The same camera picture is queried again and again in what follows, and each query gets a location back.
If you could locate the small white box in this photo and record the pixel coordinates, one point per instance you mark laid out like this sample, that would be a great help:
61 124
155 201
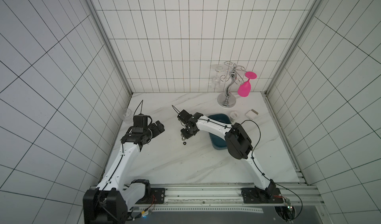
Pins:
251 114

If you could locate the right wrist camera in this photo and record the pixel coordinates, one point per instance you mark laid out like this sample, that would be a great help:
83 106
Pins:
184 116

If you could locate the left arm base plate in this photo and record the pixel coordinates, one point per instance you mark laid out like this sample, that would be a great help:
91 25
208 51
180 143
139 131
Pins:
156 196

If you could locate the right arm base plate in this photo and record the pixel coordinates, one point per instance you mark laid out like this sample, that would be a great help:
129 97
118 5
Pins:
257 196

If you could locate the clear glass tumbler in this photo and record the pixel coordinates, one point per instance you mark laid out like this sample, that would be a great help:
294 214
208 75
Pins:
127 115

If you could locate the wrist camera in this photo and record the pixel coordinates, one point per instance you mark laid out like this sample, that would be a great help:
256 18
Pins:
184 116
140 120

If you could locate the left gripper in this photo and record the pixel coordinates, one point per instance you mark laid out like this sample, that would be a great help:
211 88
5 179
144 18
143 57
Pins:
156 131

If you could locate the clear plastic cup with label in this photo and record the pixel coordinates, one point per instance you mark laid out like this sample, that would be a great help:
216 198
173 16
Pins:
234 116

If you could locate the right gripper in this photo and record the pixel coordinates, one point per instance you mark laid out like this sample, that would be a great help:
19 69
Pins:
187 130

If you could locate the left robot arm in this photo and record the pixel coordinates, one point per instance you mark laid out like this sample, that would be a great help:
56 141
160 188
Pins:
112 200

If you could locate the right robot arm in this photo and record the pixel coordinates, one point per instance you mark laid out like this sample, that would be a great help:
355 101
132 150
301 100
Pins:
238 142

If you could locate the aluminium mounting rail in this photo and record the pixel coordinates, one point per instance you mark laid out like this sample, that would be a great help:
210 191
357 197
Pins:
236 197

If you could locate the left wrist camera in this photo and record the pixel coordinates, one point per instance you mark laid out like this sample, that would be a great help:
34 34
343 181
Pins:
140 120

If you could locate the chrome wine glass rack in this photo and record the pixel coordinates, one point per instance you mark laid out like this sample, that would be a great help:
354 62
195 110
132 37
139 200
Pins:
234 76

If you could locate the clear hanging wine glass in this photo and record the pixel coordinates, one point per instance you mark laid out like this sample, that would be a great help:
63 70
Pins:
217 73

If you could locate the pink wine glass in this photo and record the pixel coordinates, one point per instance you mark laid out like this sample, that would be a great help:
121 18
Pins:
245 89

